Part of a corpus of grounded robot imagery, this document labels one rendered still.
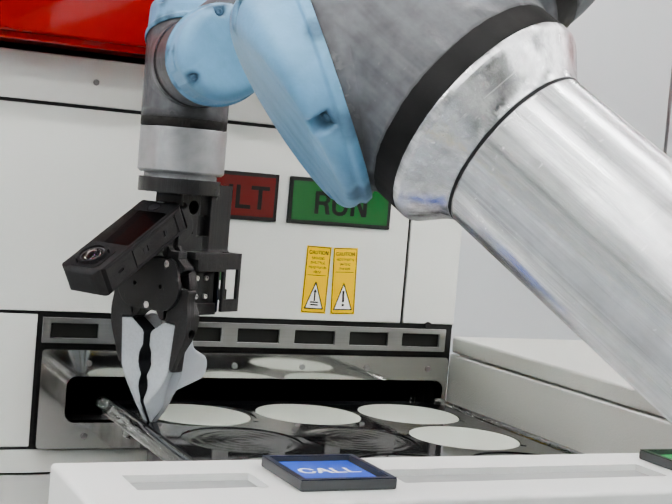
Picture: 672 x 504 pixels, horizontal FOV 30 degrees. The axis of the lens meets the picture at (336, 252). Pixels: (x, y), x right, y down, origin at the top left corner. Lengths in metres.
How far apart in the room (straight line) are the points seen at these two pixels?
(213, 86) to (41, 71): 0.29
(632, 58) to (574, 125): 2.84
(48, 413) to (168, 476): 0.56
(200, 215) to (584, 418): 0.40
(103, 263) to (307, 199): 0.33
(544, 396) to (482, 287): 1.93
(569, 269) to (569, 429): 0.67
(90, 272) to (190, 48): 0.20
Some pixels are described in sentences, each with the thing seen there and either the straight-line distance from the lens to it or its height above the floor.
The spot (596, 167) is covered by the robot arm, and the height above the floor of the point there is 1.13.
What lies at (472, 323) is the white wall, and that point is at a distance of 3.15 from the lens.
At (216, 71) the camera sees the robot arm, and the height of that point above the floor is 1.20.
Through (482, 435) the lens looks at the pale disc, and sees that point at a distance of 1.18.
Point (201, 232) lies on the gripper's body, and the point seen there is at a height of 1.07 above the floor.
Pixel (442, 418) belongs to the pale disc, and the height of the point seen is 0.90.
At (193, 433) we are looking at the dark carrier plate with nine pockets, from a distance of 1.08.
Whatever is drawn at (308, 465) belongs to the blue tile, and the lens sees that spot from 0.70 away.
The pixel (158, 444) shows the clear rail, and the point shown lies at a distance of 1.02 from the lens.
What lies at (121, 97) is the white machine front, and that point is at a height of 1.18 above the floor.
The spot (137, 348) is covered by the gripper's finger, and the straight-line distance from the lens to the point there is 1.10.
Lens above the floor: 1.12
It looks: 3 degrees down
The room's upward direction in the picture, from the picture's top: 5 degrees clockwise
